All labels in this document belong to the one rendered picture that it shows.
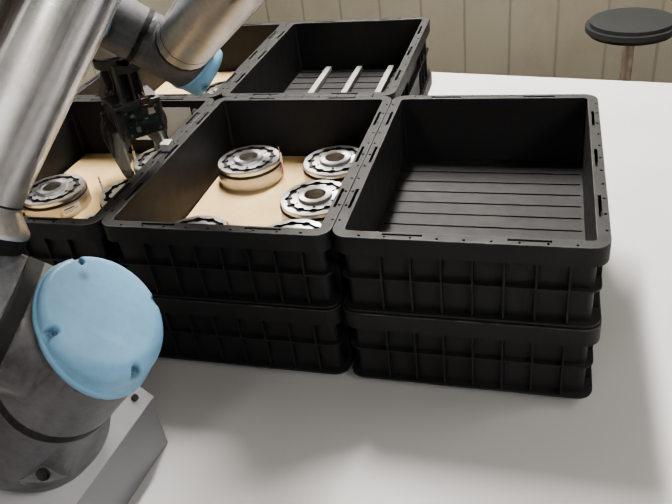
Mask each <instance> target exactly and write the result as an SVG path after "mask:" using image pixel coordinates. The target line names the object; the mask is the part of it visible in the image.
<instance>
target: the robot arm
mask: <svg viewBox="0 0 672 504"><path fill-rule="evenodd" d="M264 1H265V0H174V2H173V3H172V5H171V7H170V8H169V10H168V11H167V13H166V15H165V16H163V15H161V14H160V13H158V12H156V11H155V10H153V9H151V8H149V7H147V6H145V5H144V4H142V3H140V2H138V1H137V0H0V488H1V489H5V490H8V491H13V492H20V493H35V492H43V491H48V490H52V489H55V488H58V487H60V486H62V485H64V484H67V483H68V482H70V481H72V480H73V479H75V478H76V477H77V476H79V475H80V474H81V473H82V472H83V471H84V470H85V469H86V468H87V467H88V466H89V465H90V464H91V463H92V462H93V461H94V460H95V458H96V457H97V456H98V454H99V453H100V451H101V449H102V448H103V446H104V443H105V441H106V439H107V436H108V433H109V428H110V420H111V415H112V413H113V412H114V411H115V410H116V409H117V408H118V407H119V406H120V404H121V403H122V402H123V401H124V400H125V399H126V398H127V397H128V395H129V394H131V393H132V392H134V391H135V390H136V389H137V388H138V387H140V385H141V384H142V383H143V382H144V380H145V379H146V377H147V375H148V373H149V371H150V369H151V367H152V366H153V365H154V363H155V362H156V360H157V358H158V356H159V353H160V351H161V347H162V343H163V322H162V317H161V313H160V310H159V307H158V306H157V305H156V304H155V302H154V300H153V299H152V294H151V292H150V291H149V289H148V288H147V287H146V286H145V284H144V283H143V282H142V281H141V280H140V279H139V278H138V277H137V276H135V275H134V274H133V273H132V272H130V271H129V270H127V269H126V268H124V267H123V266H121V265H119V264H117V263H115V262H112V261H109V260H106V259H103V258H98V257H80V258H79V259H78V260H74V259H69V260H66V261H64V262H61V263H59V264H57V265H55V266H52V265H50V264H47V263H45V262H43V261H40V260H37V259H35V258H32V257H29V256H27V255H24V254H22V253H23V250H24V248H25V246H26V244H27V242H28V240H29V238H30V231H29V229H28V226H27V224H26V222H25V219H24V217H23V214H22V207H23V205H24V203H25V201H26V199H27V197H28V195H29V193H30V191H31V189H32V186H33V184H34V182H35V180H36V178H37V176H38V174H39V172H40V170H41V168H42V165H43V163H44V161H45V159H46V157H47V155H48V153H49V151H50V149H51V146H52V144H53V142H54V140H55V138H56V136H57V134H58V132H59V130H60V128H61V125H62V123H63V121H64V119H65V117H66V115H67V113H68V111H69V109H70V107H71V104H72V102H73V100H74V98H75V96H76V94H77V92H78V90H79V88H80V85H81V83H82V81H83V79H84V77H85V75H86V73H87V71H88V69H89V67H90V64H91V62H93V65H94V68H95V69H96V70H99V71H100V77H99V85H98V94H99V96H100V98H101V100H102V103H101V105H102V106H103V107H105V112H100V115H101V134H102V137H103V139H104V141H105V143H106V145H107V147H108V149H109V150H110V152H111V154H112V156H113V158H114V159H115V161H116V163H117V165H118V167H119V168H120V170H121V172H122V173H123V175H124V176H125V177H126V178H130V177H132V176H133V175H134V171H133V169H132V168H131V161H132V160H131V158H130V156H129V153H128V151H129V147H130V145H131V143H130V140H133V139H136V138H140V137H143V136H146V135H147V136H148V137H149V138H150V139H152V140H153V142H154V149H155V150H156V151H158V150H159V149H160V145H159V144H160V143H161V142H162V141H163V140H164V139H169V138H168V135H167V129H168V126H167V117H166V114H165V112H164V110H163V108H162V104H161V100H160V97H159V96H158V95H157V94H156V93H155V92H154V91H153V90H152V89H151V88H150V87H149V86H148V85H147V86H143V84H142V82H141V78H140V75H139V70H140V68H142V69H144V70H146V71H148V72H150V73H151V74H153V75H155V76H157V77H159V78H161V79H163V80H165V81H167V82H169V83H170V84H171V85H172V86H173V87H175V88H177V89H182V90H184V91H187V92H189V93H191V94H193V95H196V96H198V95H202V94H203V93H205V92H206V90H207V89H208V87H209V85H211V83H212V81H213V79H214V78H215V76H216V74H217V71H218V69H219V67H220V64H221V62H222V57H223V53H222V51H221V49H220V48H221V47H222V46H223V45H224V44H225V43H226V42H227V41H228V40H229V39H230V38H231V36H232V35H233V34H234V33H235V32H236V31H237V30H238V29H239V28H240V27H241V26H242V25H243V24H244V23H245V21H246V20H247V19H248V18H249V17H250V16H251V15H252V14H253V13H254V12H255V11H256V10H257V9H258V8H259V6H260V5H261V4H262V3H263V2H264ZM122 131H123V132H122Z"/></svg>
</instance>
